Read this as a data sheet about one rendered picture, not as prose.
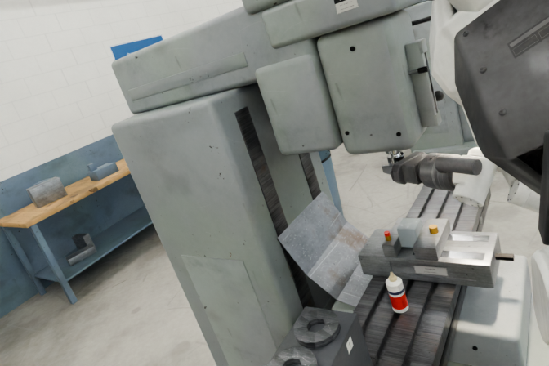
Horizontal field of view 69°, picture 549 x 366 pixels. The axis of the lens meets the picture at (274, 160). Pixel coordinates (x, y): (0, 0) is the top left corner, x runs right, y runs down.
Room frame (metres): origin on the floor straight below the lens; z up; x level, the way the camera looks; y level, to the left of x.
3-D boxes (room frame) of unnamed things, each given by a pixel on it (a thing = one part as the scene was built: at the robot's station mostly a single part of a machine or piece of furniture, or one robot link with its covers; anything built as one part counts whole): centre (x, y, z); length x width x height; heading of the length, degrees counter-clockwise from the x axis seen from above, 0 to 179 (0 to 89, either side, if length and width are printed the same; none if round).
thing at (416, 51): (0.94, -0.40, 1.45); 0.04 x 0.04 x 0.21; 51
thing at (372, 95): (1.02, -0.31, 1.47); 0.21 x 0.19 x 0.32; 141
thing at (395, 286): (0.85, -0.19, 0.99); 0.04 x 0.04 x 0.11
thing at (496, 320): (1.01, -0.32, 0.79); 0.50 x 0.35 x 0.12; 51
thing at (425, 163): (0.93, -0.36, 1.23); 0.13 x 0.12 x 0.10; 116
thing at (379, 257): (0.98, -0.33, 0.99); 0.35 x 0.15 x 0.11; 50
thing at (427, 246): (0.96, -0.35, 1.02); 0.15 x 0.06 x 0.04; 140
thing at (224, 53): (1.33, 0.07, 1.66); 0.80 x 0.23 x 0.20; 51
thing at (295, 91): (1.14, -0.17, 1.47); 0.24 x 0.19 x 0.26; 141
